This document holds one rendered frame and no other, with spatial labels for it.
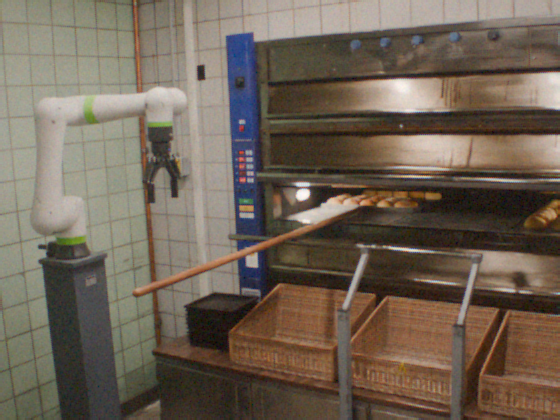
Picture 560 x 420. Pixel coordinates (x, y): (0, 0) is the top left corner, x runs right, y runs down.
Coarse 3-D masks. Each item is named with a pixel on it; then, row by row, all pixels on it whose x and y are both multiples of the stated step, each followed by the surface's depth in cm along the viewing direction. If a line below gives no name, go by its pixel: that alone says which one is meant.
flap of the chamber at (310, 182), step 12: (264, 180) 332; (276, 180) 328; (288, 180) 325; (300, 180) 321; (312, 180) 318; (324, 180) 314; (336, 180) 311; (348, 180) 307; (360, 180) 304; (372, 180) 301; (384, 180) 298; (396, 180) 295; (504, 192) 286; (516, 192) 281; (528, 192) 276; (540, 192) 271; (552, 192) 266
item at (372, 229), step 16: (288, 224) 346; (304, 224) 341; (336, 224) 331; (352, 224) 329; (368, 224) 326; (464, 240) 297; (480, 240) 293; (496, 240) 289; (512, 240) 285; (528, 240) 281; (544, 240) 277
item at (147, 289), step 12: (336, 216) 337; (348, 216) 349; (300, 228) 308; (312, 228) 315; (276, 240) 289; (240, 252) 267; (252, 252) 273; (204, 264) 248; (216, 264) 253; (180, 276) 235; (192, 276) 242; (144, 288) 220; (156, 288) 225
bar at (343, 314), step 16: (240, 240) 318; (256, 240) 312; (288, 240) 303; (304, 240) 299; (432, 256) 267; (448, 256) 263; (464, 256) 259; (480, 256) 256; (352, 288) 274; (464, 304) 247; (464, 320) 244; (464, 336) 243; (464, 352) 244; (464, 368) 245
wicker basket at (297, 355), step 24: (288, 288) 347; (312, 288) 340; (264, 312) 339; (288, 312) 346; (312, 312) 339; (360, 312) 309; (240, 336) 310; (264, 336) 339; (288, 336) 344; (312, 336) 337; (240, 360) 313; (264, 360) 305; (288, 360) 298; (312, 360) 313; (336, 360) 289
